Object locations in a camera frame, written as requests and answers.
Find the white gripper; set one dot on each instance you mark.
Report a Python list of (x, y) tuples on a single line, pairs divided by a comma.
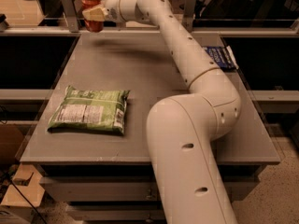
[(111, 10)]

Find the red coke can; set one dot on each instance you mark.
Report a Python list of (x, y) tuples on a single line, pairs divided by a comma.
[(92, 26)]

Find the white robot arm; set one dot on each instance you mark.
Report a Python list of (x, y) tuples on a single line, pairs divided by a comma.
[(181, 128)]

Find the green jalapeno chip bag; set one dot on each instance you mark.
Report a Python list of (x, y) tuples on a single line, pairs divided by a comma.
[(100, 111)]

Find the blue kettle chip bag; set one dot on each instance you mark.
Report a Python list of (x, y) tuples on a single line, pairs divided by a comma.
[(222, 57)]

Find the grey upper drawer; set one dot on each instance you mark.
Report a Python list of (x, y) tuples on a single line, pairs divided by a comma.
[(72, 189)]

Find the grey drawer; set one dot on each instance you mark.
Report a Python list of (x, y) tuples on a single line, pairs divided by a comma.
[(116, 211), (72, 189)]

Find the cardboard box on floor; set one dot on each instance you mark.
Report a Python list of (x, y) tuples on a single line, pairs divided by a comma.
[(25, 190)]

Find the grey lower drawer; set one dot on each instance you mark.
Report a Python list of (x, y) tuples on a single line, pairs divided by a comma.
[(116, 211)]

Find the left metal bracket post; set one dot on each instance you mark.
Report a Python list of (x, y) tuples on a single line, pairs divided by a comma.
[(71, 15)]

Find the metal bracket post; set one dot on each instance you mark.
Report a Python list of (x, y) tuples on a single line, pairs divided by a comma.
[(71, 15), (188, 13)]

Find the right metal bracket post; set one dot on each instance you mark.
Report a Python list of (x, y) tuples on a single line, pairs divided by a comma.
[(188, 13)]

